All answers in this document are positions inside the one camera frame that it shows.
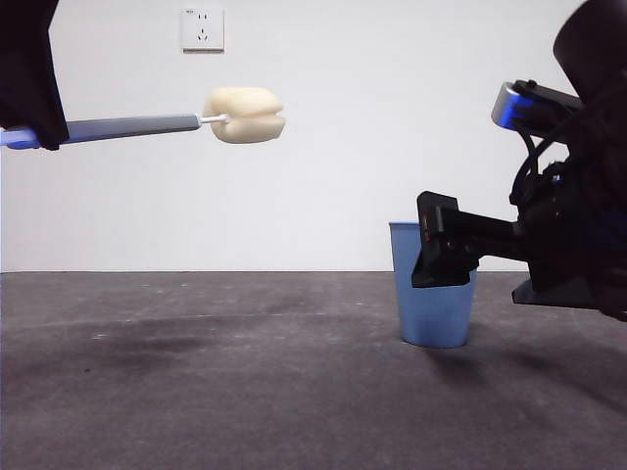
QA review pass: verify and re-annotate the blue ribbed plastic cup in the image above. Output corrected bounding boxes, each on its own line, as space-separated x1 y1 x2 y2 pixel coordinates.
388 220 479 350

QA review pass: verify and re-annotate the sponge cup brush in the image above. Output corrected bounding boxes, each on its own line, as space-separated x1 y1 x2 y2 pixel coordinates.
0 86 287 151

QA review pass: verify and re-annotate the black camera cable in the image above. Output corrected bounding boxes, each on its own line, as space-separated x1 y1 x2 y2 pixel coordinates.
508 121 577 207

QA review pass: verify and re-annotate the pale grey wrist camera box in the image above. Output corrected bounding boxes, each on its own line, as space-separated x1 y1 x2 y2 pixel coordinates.
491 79 585 141

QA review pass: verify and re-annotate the white wall socket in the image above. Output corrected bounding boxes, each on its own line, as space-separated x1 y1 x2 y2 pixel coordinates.
181 6 225 54

